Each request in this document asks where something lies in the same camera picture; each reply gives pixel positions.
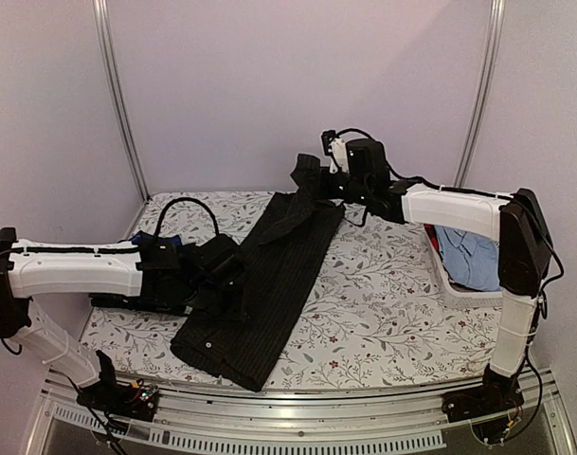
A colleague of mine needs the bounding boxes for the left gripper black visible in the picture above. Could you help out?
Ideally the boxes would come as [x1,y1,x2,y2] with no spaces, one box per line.
[181,282,251,324]

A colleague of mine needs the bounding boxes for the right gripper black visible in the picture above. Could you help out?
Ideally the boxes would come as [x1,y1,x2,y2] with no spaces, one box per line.
[308,165,371,206]

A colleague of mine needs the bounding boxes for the black pinstriped long sleeve shirt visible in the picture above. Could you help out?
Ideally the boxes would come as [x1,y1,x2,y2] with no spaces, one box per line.
[171,154,345,391]

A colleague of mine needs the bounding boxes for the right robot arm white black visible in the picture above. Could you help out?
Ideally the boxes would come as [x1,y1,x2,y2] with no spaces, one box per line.
[321,130,561,377]

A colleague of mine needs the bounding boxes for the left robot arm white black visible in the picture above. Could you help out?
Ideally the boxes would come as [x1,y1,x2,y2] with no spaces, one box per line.
[0,227,246,411]

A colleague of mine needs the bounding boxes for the folded blue plaid shirt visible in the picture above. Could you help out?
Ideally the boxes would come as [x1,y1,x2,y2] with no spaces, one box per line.
[129,230,183,246]

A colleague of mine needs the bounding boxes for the red black garment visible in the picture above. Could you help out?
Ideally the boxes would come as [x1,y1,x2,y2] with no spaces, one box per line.
[424,224,440,252]

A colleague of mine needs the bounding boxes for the floral patterned tablecloth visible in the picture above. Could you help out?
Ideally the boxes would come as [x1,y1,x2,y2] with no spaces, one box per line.
[81,191,500,391]

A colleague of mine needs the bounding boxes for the white plastic laundry basket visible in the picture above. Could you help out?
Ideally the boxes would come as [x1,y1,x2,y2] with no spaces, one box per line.
[423,222,505,309]

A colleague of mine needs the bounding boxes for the light blue shirt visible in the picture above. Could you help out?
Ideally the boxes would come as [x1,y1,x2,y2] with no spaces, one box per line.
[434,226,501,292]

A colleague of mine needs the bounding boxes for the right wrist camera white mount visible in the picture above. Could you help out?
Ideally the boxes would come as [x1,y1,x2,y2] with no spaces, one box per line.
[321,130,349,173]

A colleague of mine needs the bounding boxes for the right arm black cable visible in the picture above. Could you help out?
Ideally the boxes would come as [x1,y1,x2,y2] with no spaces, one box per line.
[337,126,514,228]

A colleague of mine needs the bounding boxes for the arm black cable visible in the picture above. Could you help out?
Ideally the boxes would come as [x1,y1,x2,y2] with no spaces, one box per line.
[337,126,514,228]
[153,197,221,246]

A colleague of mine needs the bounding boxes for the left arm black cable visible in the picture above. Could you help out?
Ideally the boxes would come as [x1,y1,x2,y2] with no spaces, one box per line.
[153,197,221,246]

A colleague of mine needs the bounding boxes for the aluminium front rail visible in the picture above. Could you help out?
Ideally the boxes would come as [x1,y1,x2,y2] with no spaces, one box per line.
[22,367,577,455]

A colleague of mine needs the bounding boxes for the right aluminium frame post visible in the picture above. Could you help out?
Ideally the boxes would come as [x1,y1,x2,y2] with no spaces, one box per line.
[454,0,506,188]

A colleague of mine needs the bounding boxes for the aluminium frame post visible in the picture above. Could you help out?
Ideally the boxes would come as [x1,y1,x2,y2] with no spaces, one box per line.
[92,0,151,202]
[454,0,506,188]

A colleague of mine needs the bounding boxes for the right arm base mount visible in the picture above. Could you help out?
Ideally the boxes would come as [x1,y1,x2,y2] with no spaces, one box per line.
[442,366,524,423]

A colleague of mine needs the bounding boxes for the left aluminium frame post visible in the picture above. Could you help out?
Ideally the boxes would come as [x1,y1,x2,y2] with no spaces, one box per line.
[92,0,151,202]

